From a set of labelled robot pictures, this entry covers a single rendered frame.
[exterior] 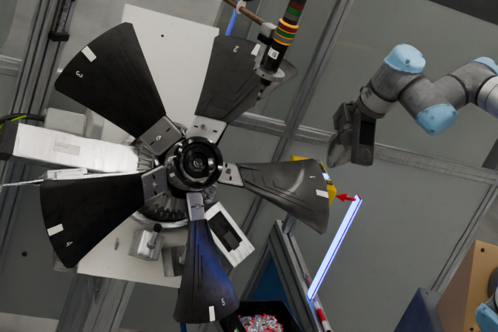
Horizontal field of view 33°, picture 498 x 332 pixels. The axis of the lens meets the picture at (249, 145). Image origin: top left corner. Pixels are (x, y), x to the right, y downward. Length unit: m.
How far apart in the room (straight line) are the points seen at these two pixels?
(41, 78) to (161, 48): 0.40
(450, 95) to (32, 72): 1.18
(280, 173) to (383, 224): 1.15
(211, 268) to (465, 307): 0.61
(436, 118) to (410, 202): 1.39
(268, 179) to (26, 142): 0.56
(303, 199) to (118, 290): 0.56
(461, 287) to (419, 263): 1.20
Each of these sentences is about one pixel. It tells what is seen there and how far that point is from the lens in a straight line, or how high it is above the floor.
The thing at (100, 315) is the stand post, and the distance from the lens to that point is 2.29.
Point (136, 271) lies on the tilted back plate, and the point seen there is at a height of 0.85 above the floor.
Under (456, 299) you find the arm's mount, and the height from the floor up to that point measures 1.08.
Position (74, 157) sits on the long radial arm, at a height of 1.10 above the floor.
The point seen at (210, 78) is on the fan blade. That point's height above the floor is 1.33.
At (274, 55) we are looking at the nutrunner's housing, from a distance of 1.82.
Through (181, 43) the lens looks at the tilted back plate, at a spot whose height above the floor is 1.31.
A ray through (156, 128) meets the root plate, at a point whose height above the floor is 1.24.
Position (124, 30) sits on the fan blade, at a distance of 1.89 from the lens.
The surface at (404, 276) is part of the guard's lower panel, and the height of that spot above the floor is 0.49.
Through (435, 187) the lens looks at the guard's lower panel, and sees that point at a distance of 3.11.
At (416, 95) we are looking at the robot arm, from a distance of 1.76.
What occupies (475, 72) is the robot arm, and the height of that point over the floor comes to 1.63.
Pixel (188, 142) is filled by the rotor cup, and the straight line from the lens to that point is 1.87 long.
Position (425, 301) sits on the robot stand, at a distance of 2.22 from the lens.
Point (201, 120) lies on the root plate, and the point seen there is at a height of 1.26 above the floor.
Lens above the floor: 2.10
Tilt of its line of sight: 26 degrees down
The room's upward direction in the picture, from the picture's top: 23 degrees clockwise
